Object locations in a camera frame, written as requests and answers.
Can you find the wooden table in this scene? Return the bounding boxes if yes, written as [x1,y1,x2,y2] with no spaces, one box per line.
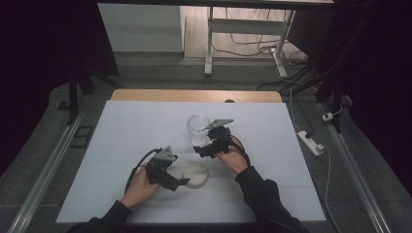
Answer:
[110,88,284,105]

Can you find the black metal stand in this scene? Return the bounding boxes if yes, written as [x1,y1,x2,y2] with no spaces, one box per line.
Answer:
[57,62,124,126]
[281,16,373,134]

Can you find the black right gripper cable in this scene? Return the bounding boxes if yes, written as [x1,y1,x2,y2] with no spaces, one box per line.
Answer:
[230,135,252,167]

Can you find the black rectangular floor frame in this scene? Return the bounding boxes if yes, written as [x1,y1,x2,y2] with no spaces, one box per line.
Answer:
[69,125,95,150]

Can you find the white foam board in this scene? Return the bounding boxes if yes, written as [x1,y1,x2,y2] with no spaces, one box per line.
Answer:
[55,99,326,225]

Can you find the person's left hand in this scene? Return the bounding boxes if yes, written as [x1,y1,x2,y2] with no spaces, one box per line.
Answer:
[120,166,163,210]

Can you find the white power strip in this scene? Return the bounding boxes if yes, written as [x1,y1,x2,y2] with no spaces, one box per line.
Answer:
[296,130,326,157]

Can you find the clear glass jar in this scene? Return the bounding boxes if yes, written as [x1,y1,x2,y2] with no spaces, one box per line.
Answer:
[186,114,213,148]

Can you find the cream round jar lid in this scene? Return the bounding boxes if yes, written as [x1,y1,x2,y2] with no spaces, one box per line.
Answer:
[182,162,209,189]

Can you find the white power strip cable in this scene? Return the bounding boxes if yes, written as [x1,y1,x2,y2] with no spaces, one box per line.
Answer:
[320,142,333,208]

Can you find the tangled dark floor cables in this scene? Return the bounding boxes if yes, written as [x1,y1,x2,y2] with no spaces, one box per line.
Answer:
[212,8,309,64]

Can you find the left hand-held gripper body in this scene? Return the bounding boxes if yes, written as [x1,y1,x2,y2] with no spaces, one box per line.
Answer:
[145,146,180,191]

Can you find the metal floor rail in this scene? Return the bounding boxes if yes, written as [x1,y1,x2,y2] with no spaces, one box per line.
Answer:
[319,103,393,233]
[8,106,90,233]

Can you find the person's right hand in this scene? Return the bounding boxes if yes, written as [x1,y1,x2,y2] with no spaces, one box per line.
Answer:
[215,137,251,176]

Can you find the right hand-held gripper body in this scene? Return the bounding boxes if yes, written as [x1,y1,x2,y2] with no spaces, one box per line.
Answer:
[203,118,235,157]

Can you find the white-legged desk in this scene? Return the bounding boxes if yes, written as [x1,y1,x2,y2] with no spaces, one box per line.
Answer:
[96,0,334,79]

